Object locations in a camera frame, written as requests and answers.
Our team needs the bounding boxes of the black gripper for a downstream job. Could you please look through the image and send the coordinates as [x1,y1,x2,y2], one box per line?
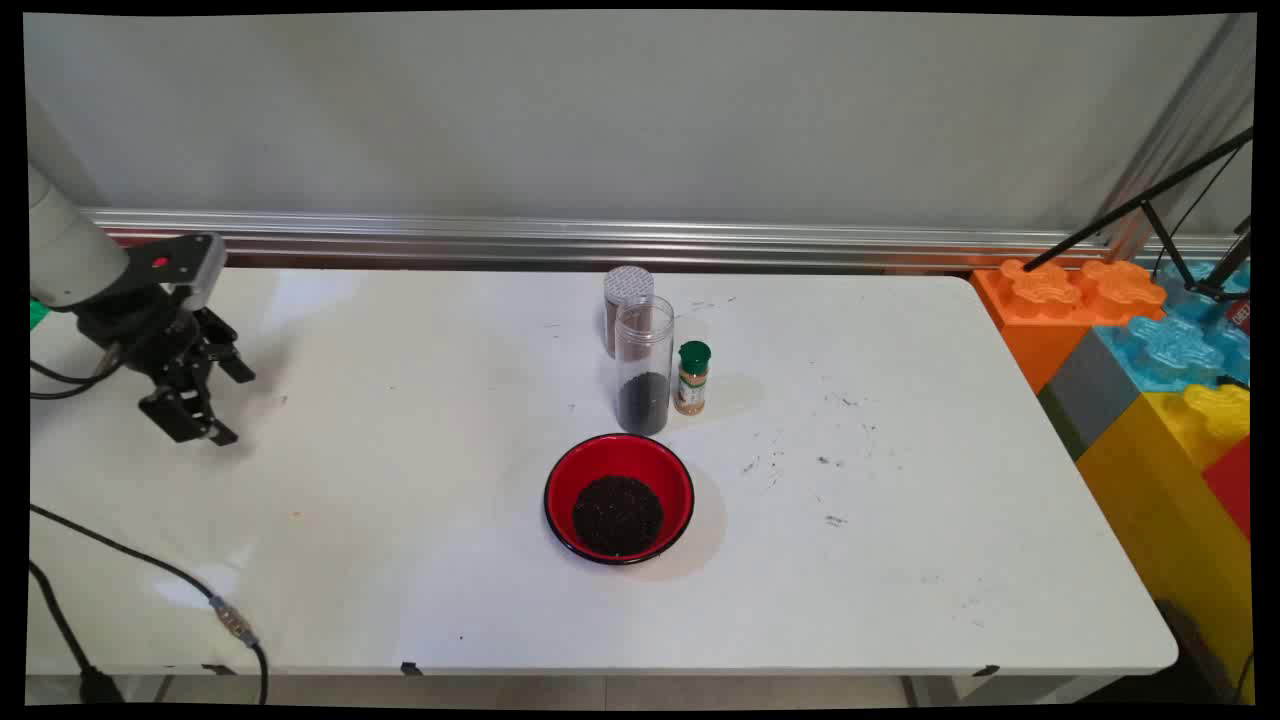
[75,285,257,447]

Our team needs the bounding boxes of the clear plastic jar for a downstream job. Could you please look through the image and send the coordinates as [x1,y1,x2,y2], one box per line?
[613,295,676,438]

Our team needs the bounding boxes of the red bowl black rim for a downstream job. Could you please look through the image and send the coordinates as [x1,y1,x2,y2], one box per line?
[543,432,696,567]

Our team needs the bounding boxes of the brown spice jar foil seal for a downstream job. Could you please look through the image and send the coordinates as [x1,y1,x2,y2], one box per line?
[603,265,656,359]

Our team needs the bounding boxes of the black seed pile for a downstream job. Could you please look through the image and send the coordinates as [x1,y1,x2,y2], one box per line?
[571,475,665,559]

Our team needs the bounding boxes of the small spice bottle green cap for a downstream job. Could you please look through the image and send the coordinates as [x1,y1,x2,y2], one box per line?
[672,340,713,417]

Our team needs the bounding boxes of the orange toy block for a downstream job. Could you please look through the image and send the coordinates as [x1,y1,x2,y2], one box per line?
[970,258,1169,396]

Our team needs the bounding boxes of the grey toy block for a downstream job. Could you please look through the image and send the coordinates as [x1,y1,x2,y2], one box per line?
[1037,328,1141,463]

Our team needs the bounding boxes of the black tripod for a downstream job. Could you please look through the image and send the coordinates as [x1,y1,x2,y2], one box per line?
[1022,125,1256,301]

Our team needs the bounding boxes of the translucent blue toy block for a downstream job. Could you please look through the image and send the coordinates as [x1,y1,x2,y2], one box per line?
[1095,258,1253,393]

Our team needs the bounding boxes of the red toy block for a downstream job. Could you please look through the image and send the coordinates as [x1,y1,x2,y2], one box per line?
[1200,435,1253,541]

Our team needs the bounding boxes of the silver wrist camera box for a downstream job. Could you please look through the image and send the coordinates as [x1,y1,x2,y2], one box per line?
[125,233,228,313]

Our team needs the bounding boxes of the black cable with metal connector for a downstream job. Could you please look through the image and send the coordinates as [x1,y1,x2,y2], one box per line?
[28,360,271,707]

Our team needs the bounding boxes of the horizontal aluminium rail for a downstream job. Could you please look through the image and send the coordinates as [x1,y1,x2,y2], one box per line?
[80,208,1246,276]

